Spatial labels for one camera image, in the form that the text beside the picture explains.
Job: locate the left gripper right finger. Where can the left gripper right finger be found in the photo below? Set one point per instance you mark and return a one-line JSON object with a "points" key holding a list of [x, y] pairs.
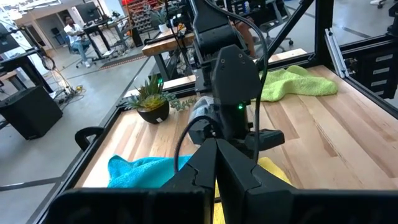
{"points": [[242, 186]]}

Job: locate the black standing desk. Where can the black standing desk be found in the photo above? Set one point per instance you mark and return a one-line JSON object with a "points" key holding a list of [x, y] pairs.
{"points": [[18, 60]]}

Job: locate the shelf with red bins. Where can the shelf with red bins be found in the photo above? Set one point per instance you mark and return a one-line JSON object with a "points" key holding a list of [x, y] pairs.
{"points": [[138, 14]]}

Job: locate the wooden top workbench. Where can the wooden top workbench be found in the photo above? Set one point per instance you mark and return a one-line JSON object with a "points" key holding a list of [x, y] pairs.
{"points": [[164, 45]]}

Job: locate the black office chair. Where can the black office chair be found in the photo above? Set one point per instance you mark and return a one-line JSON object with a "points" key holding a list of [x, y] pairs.
{"points": [[273, 28]]}

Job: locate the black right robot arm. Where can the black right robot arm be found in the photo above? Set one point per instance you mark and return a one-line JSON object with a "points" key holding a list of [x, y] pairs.
{"points": [[236, 74]]}

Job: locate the lime green microfiber towel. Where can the lime green microfiber towel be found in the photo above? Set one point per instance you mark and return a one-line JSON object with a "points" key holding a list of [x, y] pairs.
{"points": [[295, 82]]}

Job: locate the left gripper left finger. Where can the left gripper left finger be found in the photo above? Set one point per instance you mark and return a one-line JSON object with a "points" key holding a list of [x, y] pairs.
{"points": [[192, 186]]}

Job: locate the black office desk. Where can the black office desk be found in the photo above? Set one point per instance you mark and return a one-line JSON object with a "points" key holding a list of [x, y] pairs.
{"points": [[96, 28]]}

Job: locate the succulent in black pot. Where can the succulent in black pot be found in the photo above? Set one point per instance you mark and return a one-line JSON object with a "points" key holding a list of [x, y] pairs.
{"points": [[154, 113]]}

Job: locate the person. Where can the person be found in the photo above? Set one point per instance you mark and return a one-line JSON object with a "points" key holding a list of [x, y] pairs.
{"points": [[73, 32], [245, 35]]}

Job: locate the black computer monitor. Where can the black computer monitor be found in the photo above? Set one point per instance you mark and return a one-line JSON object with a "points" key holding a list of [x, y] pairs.
{"points": [[88, 12]]}

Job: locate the silver frame bracket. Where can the silver frame bracket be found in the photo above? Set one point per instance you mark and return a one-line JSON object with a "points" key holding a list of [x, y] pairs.
{"points": [[337, 56]]}

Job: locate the yellow microfiber towel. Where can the yellow microfiber towel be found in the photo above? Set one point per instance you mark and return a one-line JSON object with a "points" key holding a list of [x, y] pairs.
{"points": [[272, 169]]}

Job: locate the teal microfiber towel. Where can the teal microfiber towel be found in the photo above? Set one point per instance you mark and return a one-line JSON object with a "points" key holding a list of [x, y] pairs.
{"points": [[140, 174]]}

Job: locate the grey microfiber towel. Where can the grey microfiber towel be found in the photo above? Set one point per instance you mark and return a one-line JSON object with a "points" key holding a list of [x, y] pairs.
{"points": [[202, 105]]}

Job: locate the plant in white pot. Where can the plant in white pot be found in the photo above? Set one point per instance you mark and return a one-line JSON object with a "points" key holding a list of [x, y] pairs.
{"points": [[162, 28]]}

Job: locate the black aluminium table frame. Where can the black aluminium table frame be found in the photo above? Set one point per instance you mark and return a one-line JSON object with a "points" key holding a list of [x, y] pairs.
{"points": [[323, 31]]}

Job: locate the black cabinet box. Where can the black cabinet box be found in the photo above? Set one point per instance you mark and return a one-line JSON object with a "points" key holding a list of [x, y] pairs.
{"points": [[31, 112]]}

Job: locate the black frame clamp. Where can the black frame clamp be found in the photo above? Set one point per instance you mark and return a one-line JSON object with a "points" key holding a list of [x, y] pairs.
{"points": [[81, 138]]}

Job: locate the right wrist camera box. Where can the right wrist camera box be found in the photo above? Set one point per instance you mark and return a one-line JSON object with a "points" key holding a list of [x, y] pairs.
{"points": [[267, 139]]}

